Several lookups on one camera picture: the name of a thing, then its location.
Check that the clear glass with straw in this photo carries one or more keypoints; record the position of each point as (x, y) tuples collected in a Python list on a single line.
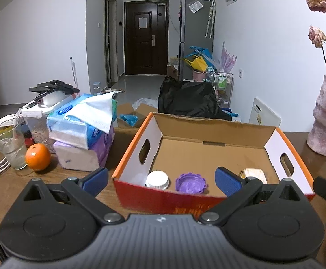
[(12, 141)]

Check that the red cardboard box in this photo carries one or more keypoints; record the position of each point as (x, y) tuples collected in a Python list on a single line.
[(178, 145)]

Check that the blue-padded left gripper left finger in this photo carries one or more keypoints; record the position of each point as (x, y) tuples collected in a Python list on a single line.
[(83, 192)]

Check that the purple plastic lid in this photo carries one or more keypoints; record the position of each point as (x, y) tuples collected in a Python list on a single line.
[(191, 183)]

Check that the orange fruit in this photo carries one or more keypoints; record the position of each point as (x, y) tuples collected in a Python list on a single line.
[(38, 157)]

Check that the grey refrigerator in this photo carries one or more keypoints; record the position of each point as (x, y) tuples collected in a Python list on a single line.
[(192, 33)]

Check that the purple tissue pack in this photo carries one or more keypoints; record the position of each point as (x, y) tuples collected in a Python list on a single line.
[(88, 160)]

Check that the white plastic lid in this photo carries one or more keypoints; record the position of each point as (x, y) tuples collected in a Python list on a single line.
[(157, 180)]

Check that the metal wire cart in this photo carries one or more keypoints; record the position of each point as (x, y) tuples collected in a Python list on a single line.
[(223, 85)]

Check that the black bag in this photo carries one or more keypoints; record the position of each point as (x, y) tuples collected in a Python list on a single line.
[(189, 98)]

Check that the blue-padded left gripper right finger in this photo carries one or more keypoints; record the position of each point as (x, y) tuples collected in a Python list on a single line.
[(239, 191)]

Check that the dark wooden door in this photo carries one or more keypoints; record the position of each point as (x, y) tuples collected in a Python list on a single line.
[(146, 37)]

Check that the blue tissue pack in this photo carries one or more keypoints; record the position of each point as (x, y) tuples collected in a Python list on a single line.
[(82, 121)]

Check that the clear food container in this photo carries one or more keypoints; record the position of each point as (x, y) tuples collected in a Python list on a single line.
[(35, 115)]

